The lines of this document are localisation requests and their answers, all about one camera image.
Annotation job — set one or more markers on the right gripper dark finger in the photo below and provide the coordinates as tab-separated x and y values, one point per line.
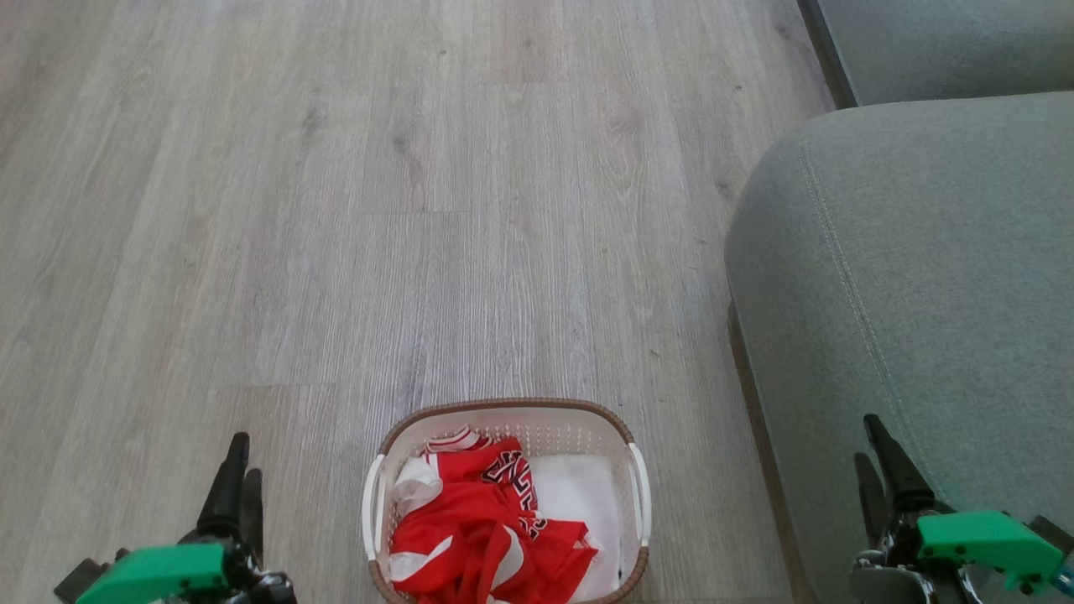
873	499
899	474

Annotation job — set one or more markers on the white plastic laundry basket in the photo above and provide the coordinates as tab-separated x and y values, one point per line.
545	419

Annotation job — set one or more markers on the red shorts with white stripes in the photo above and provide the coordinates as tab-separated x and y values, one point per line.
470	558

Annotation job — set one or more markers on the wrist black camera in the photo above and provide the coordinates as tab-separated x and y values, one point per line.
1055	533
80	579

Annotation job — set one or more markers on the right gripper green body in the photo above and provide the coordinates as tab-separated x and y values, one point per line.
986	545

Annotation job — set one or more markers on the red basketball jersey with lettering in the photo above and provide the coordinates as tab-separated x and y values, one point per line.
495	470

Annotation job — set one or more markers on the white cloth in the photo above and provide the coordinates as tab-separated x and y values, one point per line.
579	499

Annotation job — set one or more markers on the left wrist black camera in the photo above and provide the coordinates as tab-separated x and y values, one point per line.
80	579

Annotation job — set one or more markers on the grey sofa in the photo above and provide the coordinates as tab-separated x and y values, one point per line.
923	277

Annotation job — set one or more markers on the grey-green sofa seat cushion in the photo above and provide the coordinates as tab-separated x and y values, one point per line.
956	46

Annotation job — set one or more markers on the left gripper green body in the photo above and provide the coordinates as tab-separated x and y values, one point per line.
159	575

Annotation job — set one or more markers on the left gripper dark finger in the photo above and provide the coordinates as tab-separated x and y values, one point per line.
225	491
253	512

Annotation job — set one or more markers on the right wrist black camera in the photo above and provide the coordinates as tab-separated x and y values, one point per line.
1055	533

